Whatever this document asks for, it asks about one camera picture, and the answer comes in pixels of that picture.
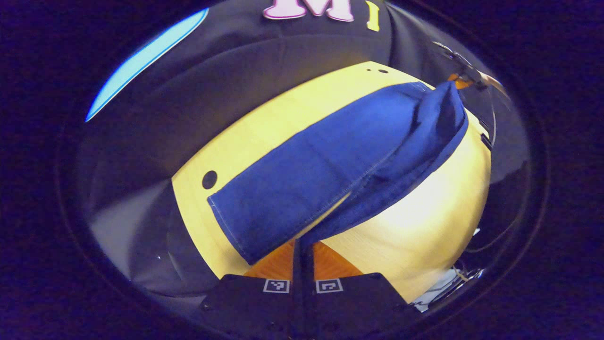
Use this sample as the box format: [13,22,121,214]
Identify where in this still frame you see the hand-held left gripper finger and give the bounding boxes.
[201,238,303,332]
[303,240,417,334]

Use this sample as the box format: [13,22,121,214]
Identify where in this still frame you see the blue denim jeans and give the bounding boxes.
[208,81,470,266]

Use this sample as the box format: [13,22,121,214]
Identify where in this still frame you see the white plastic object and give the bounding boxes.
[414,267,484,312]

